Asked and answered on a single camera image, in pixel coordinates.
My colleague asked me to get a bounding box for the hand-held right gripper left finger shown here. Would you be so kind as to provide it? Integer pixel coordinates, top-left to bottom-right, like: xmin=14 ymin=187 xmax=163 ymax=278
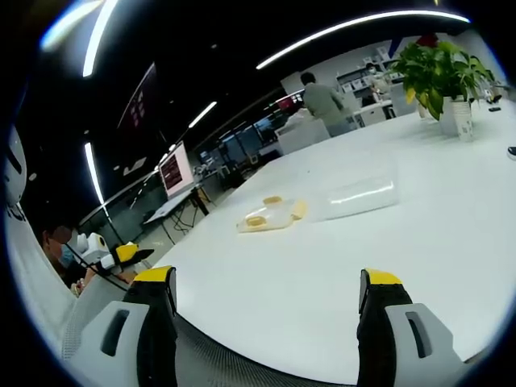
xmin=60 ymin=264 xmax=179 ymax=387

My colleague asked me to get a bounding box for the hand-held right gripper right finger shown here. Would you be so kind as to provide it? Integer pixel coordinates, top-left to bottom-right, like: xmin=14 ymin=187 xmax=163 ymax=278
xmin=356 ymin=268 xmax=465 ymax=387

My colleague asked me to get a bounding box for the short ceiling light strip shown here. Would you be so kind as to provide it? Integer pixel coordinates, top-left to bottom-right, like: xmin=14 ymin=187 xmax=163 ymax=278
xmin=188 ymin=101 xmax=218 ymax=130
xmin=83 ymin=141 xmax=109 ymax=209

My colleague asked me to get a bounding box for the folding table with black legs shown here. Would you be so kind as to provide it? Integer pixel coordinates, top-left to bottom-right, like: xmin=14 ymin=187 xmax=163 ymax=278
xmin=142 ymin=183 xmax=211 ymax=246

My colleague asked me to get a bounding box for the long ceiling light strip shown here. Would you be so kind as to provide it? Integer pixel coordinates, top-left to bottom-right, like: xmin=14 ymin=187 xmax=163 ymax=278
xmin=81 ymin=0 xmax=120 ymax=78
xmin=255 ymin=9 xmax=472 ymax=71

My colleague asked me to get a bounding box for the computer monitor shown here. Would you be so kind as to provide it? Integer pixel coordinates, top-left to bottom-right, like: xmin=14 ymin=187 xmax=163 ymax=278
xmin=157 ymin=140 xmax=196 ymax=199

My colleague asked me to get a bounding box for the small clear plastic bag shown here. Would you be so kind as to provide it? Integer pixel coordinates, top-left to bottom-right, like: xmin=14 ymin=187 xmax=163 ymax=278
xmin=235 ymin=195 xmax=310 ymax=235

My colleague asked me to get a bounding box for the white counter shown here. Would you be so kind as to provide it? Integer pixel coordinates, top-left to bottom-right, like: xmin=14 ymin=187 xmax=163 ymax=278
xmin=275 ymin=115 xmax=332 ymax=157

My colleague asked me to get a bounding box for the white plant pot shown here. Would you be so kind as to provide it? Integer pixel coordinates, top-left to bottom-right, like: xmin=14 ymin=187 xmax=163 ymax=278
xmin=439 ymin=96 xmax=475 ymax=143

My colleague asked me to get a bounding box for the white shelf unit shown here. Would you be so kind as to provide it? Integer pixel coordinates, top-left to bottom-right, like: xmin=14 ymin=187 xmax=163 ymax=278
xmin=335 ymin=40 xmax=398 ymax=127

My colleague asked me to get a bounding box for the green potted plant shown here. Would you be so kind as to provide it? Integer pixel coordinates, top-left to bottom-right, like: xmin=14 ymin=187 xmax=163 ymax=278
xmin=387 ymin=39 xmax=497 ymax=122

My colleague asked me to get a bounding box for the black cable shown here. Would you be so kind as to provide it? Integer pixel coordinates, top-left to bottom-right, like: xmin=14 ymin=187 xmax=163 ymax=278
xmin=64 ymin=240 xmax=132 ymax=293

